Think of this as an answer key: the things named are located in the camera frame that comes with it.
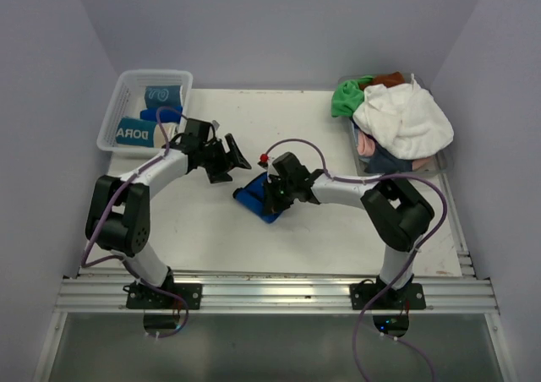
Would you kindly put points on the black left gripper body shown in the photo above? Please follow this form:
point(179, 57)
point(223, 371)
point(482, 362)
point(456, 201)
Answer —
point(215, 159)

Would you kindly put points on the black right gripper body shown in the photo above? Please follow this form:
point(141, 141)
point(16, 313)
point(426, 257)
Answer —
point(280, 193)

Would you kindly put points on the blue microfiber towel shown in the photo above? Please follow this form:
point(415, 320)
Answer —
point(251, 196)

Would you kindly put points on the teal beige cartoon towel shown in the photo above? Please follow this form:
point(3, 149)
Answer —
point(142, 133)

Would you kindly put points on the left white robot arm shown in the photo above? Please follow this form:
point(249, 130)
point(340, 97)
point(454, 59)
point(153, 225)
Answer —
point(118, 222)

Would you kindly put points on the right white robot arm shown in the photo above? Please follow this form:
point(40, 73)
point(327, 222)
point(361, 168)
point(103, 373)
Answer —
point(398, 212)

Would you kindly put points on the rolled blue towel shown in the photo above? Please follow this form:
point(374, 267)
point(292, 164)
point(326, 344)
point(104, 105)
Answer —
point(166, 114)

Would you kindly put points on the rolled teal towel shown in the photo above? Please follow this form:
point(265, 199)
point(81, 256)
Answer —
point(165, 95)

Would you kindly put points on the dark blue towel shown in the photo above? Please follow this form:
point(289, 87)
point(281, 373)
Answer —
point(385, 163)

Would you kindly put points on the green towel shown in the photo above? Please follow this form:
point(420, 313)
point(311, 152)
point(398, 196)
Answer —
point(348, 96)

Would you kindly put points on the clear plastic towel bin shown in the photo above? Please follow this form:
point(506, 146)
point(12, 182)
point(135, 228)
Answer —
point(441, 163)

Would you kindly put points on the white towel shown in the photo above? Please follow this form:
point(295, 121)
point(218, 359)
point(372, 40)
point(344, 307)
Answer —
point(405, 120)

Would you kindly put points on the brown towel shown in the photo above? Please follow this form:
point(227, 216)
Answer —
point(389, 80)

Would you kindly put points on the aluminium mounting rail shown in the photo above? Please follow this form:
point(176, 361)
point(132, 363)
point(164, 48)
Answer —
point(106, 292)

